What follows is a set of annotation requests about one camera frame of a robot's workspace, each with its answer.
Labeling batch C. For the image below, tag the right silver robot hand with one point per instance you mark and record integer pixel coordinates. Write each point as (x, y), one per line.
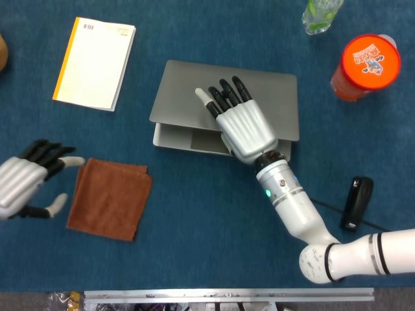
(246, 129)

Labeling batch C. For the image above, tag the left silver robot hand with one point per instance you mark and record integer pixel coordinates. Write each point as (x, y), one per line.
(19, 181)

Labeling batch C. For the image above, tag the silver laptop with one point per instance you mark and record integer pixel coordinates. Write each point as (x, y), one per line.
(181, 107)

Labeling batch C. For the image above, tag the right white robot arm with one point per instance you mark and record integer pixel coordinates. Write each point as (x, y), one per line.
(308, 210)

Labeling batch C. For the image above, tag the brown folded cloth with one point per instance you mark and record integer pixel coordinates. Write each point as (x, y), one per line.
(108, 199)

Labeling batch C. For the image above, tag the yellow packet clutter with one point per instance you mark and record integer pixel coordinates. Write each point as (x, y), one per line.
(73, 299)

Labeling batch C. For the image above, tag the brown round object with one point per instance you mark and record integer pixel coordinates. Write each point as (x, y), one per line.
(2, 52)

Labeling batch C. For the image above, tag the black stapler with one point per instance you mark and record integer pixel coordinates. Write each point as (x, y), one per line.
(356, 202)

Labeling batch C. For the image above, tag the clear green plastic bottle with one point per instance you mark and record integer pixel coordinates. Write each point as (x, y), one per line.
(319, 16)

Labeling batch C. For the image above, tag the orange lidded canister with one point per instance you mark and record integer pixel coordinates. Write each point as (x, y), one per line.
(368, 66)

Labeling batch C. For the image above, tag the white notebook yellow spine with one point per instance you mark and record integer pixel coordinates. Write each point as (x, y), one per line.
(94, 63)

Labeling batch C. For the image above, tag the aluminium profile rail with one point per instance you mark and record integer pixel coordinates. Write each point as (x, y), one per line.
(227, 294)

